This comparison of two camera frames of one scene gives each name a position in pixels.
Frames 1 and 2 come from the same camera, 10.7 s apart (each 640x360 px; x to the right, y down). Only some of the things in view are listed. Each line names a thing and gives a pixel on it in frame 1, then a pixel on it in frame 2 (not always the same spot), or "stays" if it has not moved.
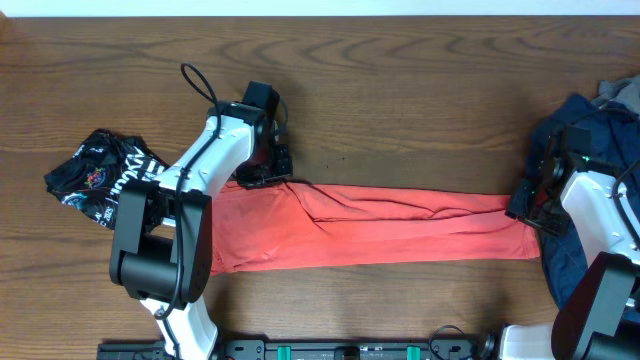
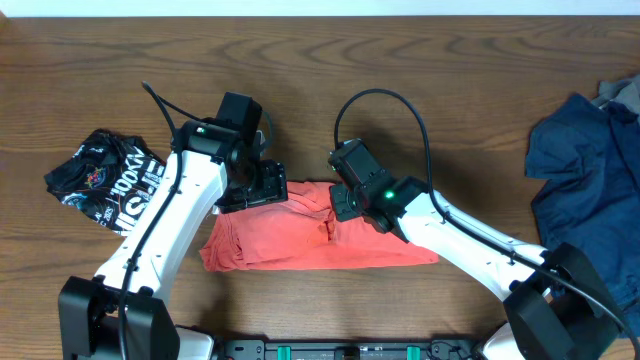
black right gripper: x=516 y=205 → x=342 y=210
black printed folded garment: x=91 y=176 stays
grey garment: x=626 y=92 stays
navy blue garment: x=576 y=152 stays
